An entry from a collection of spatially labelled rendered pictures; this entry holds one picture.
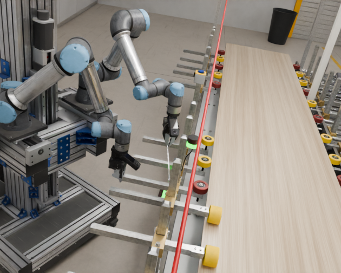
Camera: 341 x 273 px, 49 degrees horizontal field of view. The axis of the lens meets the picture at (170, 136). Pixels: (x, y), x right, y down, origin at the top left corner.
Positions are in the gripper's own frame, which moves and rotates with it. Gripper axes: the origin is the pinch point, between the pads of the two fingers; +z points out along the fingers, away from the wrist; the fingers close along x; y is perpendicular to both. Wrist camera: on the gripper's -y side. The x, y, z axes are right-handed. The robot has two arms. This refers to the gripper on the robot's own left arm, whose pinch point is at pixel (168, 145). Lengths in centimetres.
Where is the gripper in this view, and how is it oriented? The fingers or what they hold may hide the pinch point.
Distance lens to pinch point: 206.7
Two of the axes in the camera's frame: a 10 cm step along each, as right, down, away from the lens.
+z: -1.5, 8.5, 5.1
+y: -1.8, -5.3, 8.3
